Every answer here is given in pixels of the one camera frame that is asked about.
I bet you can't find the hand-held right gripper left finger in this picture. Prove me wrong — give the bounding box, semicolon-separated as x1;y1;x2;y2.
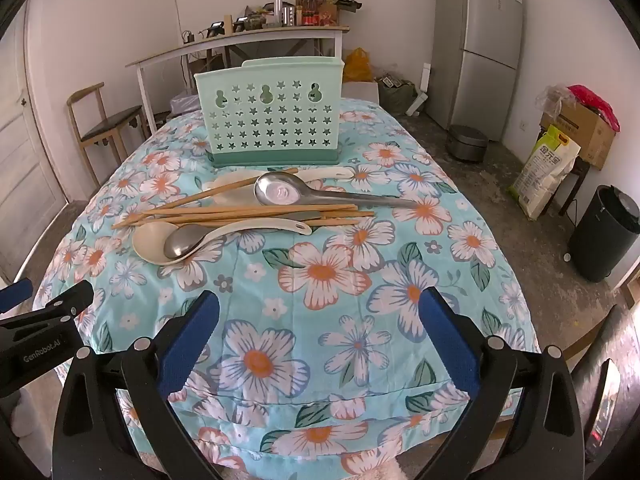
52;290;223;480

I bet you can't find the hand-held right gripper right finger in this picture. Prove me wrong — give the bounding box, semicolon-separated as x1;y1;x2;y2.
419;287;586;480

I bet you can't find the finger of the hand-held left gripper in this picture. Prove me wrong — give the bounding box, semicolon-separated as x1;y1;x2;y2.
0;280;33;313
0;280;96;333

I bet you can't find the small metal spoon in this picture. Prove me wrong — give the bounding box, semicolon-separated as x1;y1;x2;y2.
164;212;323;260

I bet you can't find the white ceramic spoon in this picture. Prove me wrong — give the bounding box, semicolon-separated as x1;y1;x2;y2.
202;166;353;197
132;221;312;264

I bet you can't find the pile of wooden chopsticks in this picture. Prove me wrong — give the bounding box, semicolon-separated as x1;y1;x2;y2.
111;169;376;231

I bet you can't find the large metal spoon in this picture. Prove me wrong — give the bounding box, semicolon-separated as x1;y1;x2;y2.
254;171;418;209

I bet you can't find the mint green utensil holder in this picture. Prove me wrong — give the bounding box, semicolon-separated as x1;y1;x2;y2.
194;56;346;168

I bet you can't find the floral blue blanket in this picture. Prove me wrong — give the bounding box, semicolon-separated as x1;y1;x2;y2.
32;97;543;480

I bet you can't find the white door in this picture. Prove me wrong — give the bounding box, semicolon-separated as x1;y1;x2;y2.
0;10;68;283

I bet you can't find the wooden chair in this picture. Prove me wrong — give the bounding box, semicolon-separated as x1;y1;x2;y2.
66;82;151;173

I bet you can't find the black trash bin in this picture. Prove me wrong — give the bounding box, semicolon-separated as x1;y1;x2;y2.
567;185;640;283

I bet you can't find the yellow white rice bag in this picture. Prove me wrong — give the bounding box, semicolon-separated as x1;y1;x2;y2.
509;125;582;221

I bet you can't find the dark rice cooker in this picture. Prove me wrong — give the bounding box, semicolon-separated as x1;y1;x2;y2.
446;125;489;163

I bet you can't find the small wooden stool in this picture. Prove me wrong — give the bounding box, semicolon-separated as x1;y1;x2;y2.
557;156;592;217

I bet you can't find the large cardboard box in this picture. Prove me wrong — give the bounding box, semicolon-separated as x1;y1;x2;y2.
539;95;617;171

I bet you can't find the green sack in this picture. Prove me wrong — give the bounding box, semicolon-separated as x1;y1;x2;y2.
376;76;426;112

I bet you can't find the white board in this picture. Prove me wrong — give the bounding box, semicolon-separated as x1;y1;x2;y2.
407;62;432;117

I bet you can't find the red plastic bag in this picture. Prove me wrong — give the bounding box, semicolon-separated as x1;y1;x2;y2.
567;85;621;133

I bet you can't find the orange plastic bag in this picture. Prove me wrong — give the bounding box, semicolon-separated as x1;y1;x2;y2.
342;47;375;83

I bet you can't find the grey refrigerator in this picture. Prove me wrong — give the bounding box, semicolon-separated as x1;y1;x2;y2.
424;0;526;142

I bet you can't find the white table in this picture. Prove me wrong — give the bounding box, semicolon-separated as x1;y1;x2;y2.
125;24;351;133

